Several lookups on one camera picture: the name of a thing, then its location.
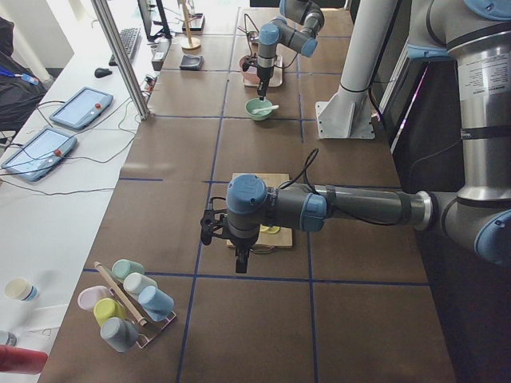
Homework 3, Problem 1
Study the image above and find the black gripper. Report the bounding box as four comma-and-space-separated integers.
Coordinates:
230, 233, 259, 274
257, 65, 274, 98

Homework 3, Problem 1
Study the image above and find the white plastic spoon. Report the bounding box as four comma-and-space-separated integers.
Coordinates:
252, 105, 279, 115

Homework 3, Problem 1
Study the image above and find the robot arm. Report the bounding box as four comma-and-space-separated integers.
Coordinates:
256, 1, 324, 101
220, 1, 510, 273

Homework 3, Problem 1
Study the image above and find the green ceramic bowl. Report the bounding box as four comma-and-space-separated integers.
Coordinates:
244, 98, 272, 120

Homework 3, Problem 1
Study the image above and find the pink bowl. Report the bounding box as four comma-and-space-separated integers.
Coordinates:
239, 55, 259, 86

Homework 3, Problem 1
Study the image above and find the cream plastic tray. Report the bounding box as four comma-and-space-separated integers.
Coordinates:
242, 54, 287, 89

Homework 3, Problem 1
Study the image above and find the bamboo cutting board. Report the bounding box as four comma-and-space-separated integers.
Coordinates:
252, 173, 293, 251

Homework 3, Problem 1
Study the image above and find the folded grey cloth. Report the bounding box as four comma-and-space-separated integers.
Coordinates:
179, 54, 204, 71

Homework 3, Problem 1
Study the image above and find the wooden mug tree stand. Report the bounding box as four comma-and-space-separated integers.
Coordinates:
180, 0, 201, 51

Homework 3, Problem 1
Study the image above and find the black metal tray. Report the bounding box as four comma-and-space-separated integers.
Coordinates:
188, 14, 205, 32

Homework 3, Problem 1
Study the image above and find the blue cup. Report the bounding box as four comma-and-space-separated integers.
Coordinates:
137, 286, 175, 322

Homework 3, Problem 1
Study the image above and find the white cup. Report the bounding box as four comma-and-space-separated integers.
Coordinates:
123, 272, 157, 298

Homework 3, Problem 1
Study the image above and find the black power strip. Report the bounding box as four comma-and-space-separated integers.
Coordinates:
144, 38, 171, 93

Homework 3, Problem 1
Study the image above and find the green cup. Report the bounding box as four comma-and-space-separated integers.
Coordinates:
111, 259, 145, 281

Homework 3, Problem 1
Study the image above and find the black monitor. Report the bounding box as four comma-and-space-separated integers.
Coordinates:
137, 0, 172, 42

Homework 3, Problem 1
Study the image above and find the black keyboard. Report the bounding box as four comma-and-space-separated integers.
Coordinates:
119, 27, 141, 61

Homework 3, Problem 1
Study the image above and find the grey cup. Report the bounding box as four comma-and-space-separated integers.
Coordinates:
100, 317, 139, 353

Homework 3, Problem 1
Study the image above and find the yellow cup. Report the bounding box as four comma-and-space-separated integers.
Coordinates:
93, 298, 127, 326

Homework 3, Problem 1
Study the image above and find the pink cup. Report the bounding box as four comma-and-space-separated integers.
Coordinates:
77, 285, 110, 311

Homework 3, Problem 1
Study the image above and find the black computer mouse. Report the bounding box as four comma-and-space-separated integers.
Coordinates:
94, 68, 113, 78

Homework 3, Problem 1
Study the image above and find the far blue teach pendant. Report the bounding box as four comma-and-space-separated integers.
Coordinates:
50, 87, 113, 131

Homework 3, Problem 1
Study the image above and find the blue teach pendant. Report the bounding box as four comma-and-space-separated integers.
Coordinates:
50, 87, 113, 131
1, 125, 77, 182

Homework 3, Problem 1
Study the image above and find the near blue teach pendant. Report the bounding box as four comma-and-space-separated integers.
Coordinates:
1, 125, 77, 182

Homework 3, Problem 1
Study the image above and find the paper cup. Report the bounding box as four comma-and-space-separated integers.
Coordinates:
4, 278, 38, 302

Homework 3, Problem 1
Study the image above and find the red bottle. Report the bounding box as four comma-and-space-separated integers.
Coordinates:
1, 345, 48, 375

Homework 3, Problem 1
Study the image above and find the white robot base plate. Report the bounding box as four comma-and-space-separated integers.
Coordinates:
315, 88, 375, 140

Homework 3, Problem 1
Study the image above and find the white wire cup rack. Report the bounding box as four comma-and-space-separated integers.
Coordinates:
94, 262, 176, 349

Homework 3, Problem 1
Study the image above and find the aluminium frame post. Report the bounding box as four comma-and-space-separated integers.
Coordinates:
91, 0, 150, 120

